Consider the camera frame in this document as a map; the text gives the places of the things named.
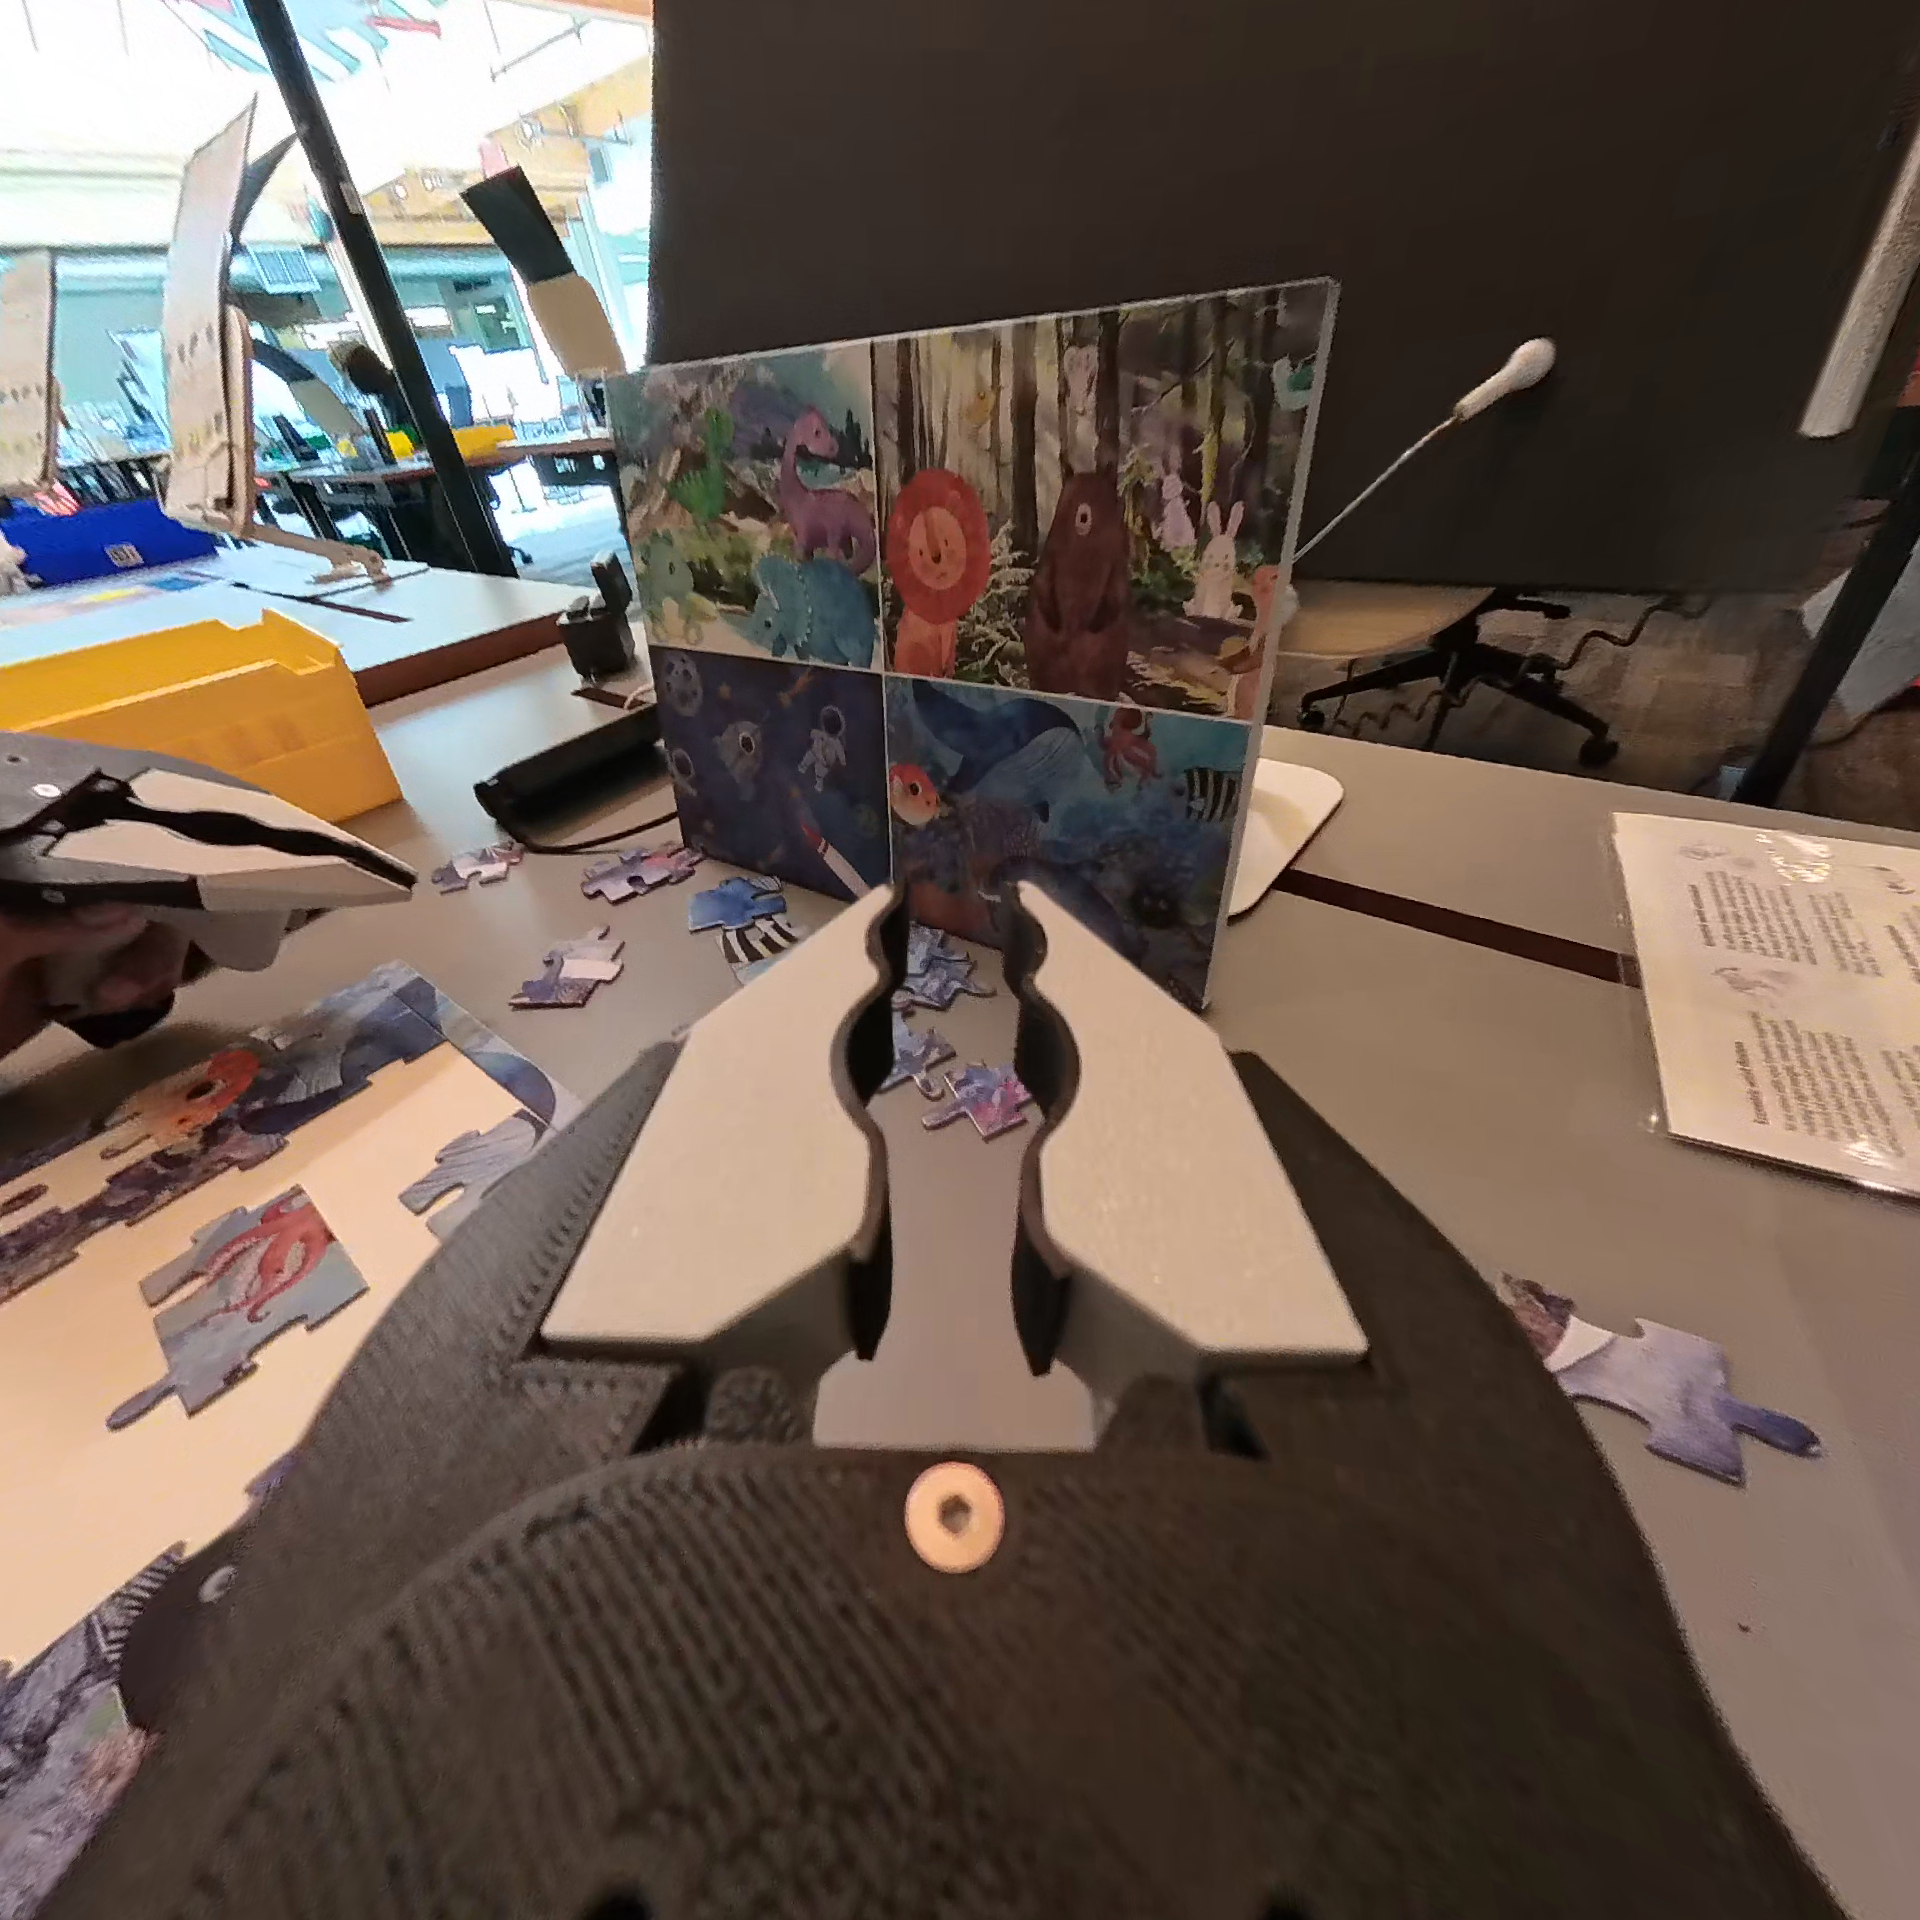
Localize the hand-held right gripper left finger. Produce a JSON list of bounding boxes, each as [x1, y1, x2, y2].
[[538, 878, 953, 1452]]

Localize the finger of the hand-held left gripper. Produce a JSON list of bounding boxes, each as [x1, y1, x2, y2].
[[40, 830, 416, 967], [61, 763, 387, 862]]

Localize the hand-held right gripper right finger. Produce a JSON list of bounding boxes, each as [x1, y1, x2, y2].
[[953, 878, 1373, 1452]]

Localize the pale striped whale puzzle piece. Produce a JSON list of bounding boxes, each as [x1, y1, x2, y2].
[[397, 1111, 568, 1239]]

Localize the cream jigsaw puzzle tray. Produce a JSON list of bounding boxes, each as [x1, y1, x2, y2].
[[0, 965, 586, 1920]]

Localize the white banded purple puzzle piece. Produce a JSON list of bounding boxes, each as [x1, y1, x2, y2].
[[1497, 1275, 1827, 1491]]

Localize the yellow plastic bin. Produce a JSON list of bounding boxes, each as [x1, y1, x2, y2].
[[0, 607, 409, 830]]

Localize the assembled pufferfish puzzle section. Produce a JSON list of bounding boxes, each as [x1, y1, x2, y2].
[[0, 965, 586, 1310]]

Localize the scattered loose puzzle pieces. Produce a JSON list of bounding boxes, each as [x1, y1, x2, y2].
[[430, 842, 1041, 1148]]

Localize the neighbouring grey table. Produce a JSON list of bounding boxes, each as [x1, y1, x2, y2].
[[0, 546, 606, 709]]

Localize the black flat device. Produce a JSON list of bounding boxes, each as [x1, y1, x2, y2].
[[473, 703, 676, 850]]

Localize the octopus puzzle piece pair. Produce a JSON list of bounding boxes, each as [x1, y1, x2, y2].
[[141, 1183, 372, 1332]]

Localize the white desk lamp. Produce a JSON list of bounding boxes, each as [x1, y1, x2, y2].
[[1230, 338, 1555, 919]]

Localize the small black box device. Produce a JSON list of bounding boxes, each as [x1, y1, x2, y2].
[[558, 546, 643, 677]]

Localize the tall cardboard sheet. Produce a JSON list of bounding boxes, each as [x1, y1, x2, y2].
[[154, 93, 263, 531]]

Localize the black metal pole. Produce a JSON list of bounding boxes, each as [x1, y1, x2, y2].
[[245, 0, 527, 580]]

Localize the black and beige angled board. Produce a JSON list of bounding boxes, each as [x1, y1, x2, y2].
[[461, 163, 634, 377]]

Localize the laminated printed instruction sheet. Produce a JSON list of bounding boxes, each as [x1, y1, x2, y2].
[[1613, 808, 1920, 1200]]

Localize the beige office chair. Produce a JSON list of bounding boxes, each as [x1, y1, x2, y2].
[[1284, 574, 1670, 770]]

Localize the black tripod leg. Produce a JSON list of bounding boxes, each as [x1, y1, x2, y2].
[[1738, 437, 1920, 808]]

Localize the assembled sea urchin puzzle section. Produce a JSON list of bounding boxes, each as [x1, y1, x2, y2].
[[0, 1560, 154, 1920]]

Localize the dark grey partition panel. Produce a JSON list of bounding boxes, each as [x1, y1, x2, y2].
[[647, 0, 1920, 593]]

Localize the white angled bar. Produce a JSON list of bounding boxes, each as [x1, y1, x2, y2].
[[1796, 176, 1920, 438]]

